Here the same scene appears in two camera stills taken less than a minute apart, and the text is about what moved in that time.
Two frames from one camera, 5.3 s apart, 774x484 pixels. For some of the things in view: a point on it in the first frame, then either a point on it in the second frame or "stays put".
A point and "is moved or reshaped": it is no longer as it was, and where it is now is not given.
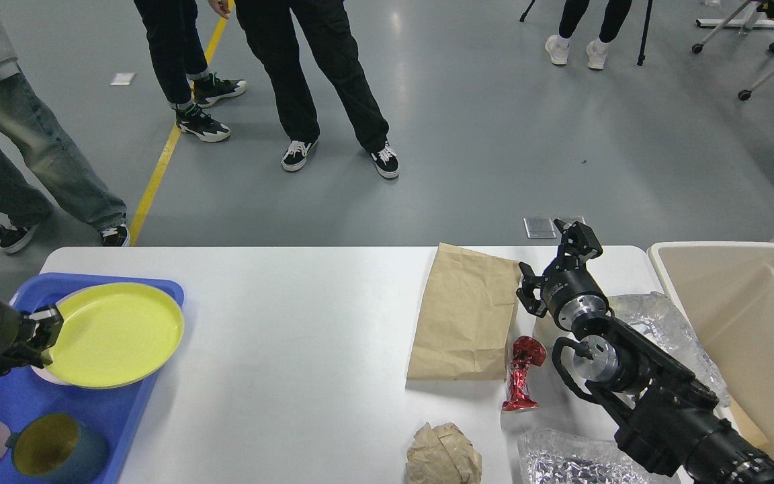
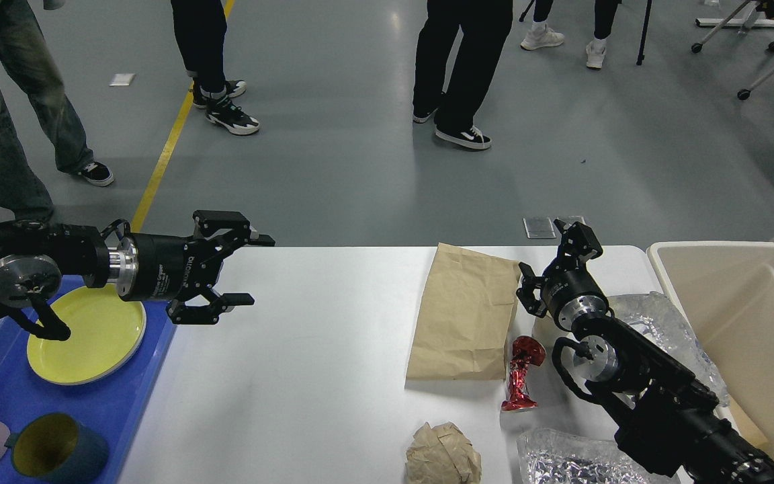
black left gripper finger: x=43 y=327 → x=181 y=314
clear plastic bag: x=654 y=317 stays put
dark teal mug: x=59 y=448 stays put
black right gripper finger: x=579 y=240 stays put
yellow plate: x=114 y=335 is moved or reshaped
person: x=173 y=33 → x=201 y=27
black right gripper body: x=573 y=295 stays put
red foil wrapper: x=527 y=350 stays put
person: x=572 y=11 → x=605 y=11
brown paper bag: x=464 y=318 stays put
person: x=270 y=31 → x=485 y=25
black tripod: x=642 y=50 stays put
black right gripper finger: x=526 y=294 stays put
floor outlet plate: x=546 y=227 stays put
